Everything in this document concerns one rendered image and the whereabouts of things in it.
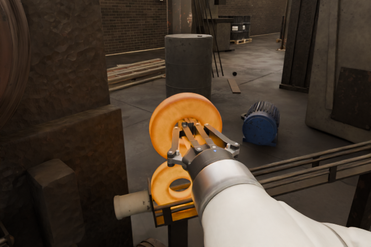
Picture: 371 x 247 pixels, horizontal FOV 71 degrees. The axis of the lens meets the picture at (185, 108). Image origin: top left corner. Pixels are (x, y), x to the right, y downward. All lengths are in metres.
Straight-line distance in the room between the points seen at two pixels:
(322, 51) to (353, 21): 0.35
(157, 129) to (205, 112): 0.10
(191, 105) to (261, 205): 0.29
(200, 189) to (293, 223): 0.12
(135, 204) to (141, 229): 0.92
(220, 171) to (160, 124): 0.22
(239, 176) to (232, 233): 0.08
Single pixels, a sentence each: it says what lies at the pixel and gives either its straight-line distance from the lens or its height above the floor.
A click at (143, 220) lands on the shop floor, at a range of 1.68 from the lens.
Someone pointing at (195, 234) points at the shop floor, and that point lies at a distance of 1.59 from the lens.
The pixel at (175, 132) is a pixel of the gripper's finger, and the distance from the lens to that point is 0.49.
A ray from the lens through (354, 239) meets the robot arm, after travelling 0.38.
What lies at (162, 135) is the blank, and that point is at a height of 0.90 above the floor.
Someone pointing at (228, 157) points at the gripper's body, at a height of 0.95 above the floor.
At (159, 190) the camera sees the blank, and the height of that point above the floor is 0.71.
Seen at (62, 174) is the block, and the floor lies 0.80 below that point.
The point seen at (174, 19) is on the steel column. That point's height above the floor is 1.03.
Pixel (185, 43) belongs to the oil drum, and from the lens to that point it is 2.98.
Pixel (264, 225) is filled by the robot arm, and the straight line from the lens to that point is 0.27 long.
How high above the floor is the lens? 1.14
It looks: 20 degrees down
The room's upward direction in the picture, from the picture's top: straight up
